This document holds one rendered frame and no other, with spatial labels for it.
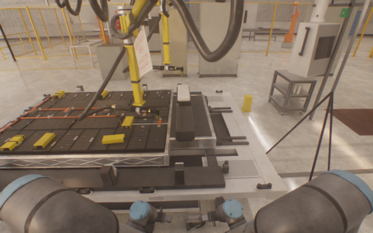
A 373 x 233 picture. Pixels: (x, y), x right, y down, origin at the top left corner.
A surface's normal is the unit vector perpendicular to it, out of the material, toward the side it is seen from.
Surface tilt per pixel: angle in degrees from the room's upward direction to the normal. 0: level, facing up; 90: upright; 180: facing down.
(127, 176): 0
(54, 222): 36
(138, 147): 0
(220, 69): 90
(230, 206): 19
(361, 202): 45
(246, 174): 0
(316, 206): 24
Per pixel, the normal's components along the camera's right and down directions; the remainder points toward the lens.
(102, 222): 0.79, -0.52
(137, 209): -0.14, -0.66
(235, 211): 0.13, -0.66
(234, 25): -0.22, 0.60
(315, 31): -0.89, 0.23
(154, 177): 0.00, -0.86
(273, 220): -0.80, -0.44
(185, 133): 0.03, 0.50
